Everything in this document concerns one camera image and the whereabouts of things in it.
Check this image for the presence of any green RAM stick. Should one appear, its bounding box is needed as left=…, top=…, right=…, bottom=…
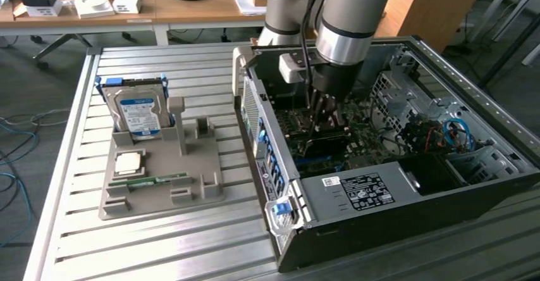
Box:
left=106, top=172, right=189, bottom=189

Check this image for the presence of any small white labelled box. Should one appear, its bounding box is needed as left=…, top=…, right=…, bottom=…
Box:
left=111, top=0, right=143, bottom=15

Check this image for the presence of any blue case latch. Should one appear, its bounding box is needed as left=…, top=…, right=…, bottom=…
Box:
left=271, top=200, right=293, bottom=215

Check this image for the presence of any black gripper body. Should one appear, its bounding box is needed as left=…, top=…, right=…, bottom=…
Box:
left=309, top=61, right=361, bottom=100

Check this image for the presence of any grey floor cable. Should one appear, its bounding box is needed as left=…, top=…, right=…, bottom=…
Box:
left=0, top=108, right=70, bottom=127

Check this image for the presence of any red wire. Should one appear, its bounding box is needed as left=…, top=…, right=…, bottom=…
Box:
left=423, top=125, right=443, bottom=152

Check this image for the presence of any graphics card with black fan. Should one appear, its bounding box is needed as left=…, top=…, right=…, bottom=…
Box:
left=294, top=135, right=353, bottom=159

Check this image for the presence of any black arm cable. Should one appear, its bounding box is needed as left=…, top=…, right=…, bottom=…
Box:
left=299, top=0, right=330, bottom=87

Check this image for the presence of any wooden office desk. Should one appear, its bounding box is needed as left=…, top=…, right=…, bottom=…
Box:
left=154, top=0, right=386, bottom=46
left=0, top=0, right=157, bottom=37

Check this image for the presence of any CPU socket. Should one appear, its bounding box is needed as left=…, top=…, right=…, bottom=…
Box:
left=287, top=107, right=315, bottom=130

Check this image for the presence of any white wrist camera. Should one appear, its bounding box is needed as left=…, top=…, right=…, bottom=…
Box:
left=277, top=53, right=321, bottom=84

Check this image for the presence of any grey parts rack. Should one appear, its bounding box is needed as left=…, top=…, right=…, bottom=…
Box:
left=97, top=96, right=225, bottom=222

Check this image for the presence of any grey power supply unit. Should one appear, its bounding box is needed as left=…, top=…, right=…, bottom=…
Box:
left=294, top=162, right=422, bottom=225

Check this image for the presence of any hard disk in blue caddy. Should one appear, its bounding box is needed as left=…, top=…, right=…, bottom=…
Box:
left=94, top=74, right=174, bottom=142

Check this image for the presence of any black open PC case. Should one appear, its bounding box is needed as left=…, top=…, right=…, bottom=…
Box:
left=231, top=35, right=540, bottom=274

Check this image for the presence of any white box with tape roll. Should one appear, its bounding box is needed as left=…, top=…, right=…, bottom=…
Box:
left=73, top=0, right=115, bottom=19

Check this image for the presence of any perforated metal drive cage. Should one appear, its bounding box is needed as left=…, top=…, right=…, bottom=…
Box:
left=369, top=45, right=439, bottom=130

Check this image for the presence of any silver CPU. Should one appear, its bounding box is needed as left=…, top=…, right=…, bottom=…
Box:
left=111, top=153, right=142, bottom=177

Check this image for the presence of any wooden cabinet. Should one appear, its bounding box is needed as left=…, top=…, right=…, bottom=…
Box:
left=373, top=0, right=493, bottom=54

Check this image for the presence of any green motherboard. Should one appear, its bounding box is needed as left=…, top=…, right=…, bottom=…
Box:
left=273, top=92, right=405, bottom=179

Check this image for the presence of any blue wire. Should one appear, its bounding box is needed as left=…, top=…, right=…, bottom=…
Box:
left=442, top=118, right=477, bottom=153

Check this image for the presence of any blue floor cable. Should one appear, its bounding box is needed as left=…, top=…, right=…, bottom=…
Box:
left=0, top=118, right=39, bottom=247

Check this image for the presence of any white paper stack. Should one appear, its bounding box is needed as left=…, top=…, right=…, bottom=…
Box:
left=233, top=0, right=267, bottom=16

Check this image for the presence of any grey desk leg with casters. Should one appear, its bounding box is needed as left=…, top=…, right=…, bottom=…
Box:
left=30, top=33, right=94, bottom=70

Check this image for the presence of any white box with black lid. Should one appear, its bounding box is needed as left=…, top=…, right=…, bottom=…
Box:
left=19, top=0, right=63, bottom=18

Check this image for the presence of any brown cardboard flap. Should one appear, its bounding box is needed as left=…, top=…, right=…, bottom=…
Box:
left=10, top=0, right=29, bottom=18

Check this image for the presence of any metal disk bay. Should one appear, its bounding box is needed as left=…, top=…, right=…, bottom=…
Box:
left=442, top=144, right=522, bottom=185

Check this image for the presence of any blue expansion slot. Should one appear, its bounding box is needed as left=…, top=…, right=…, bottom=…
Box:
left=293, top=156, right=335, bottom=165

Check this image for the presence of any black wire bundle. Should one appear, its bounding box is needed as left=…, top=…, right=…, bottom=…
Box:
left=398, top=118, right=446, bottom=154

